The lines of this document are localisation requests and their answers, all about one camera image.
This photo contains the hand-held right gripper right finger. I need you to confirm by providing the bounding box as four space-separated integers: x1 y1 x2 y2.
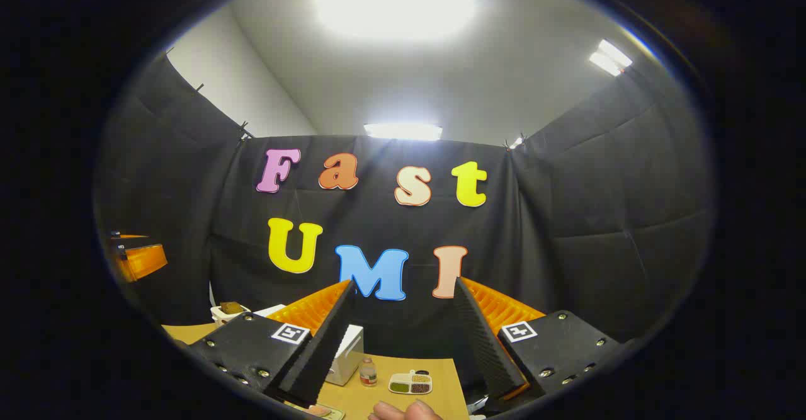
455 276 624 402

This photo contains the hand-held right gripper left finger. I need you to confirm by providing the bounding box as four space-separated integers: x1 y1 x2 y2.
188 280 357 408

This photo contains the white microwave oven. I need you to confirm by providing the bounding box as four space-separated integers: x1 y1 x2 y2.
254 304 365 387

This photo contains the white divided plate with beans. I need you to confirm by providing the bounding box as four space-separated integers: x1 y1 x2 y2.
389 370 434 395

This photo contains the white toaster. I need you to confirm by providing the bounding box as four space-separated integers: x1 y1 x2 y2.
211 305 251 327

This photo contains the ceiling light panel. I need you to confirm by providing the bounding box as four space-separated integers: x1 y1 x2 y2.
364 123 443 142
315 0 479 43
589 39 633 77

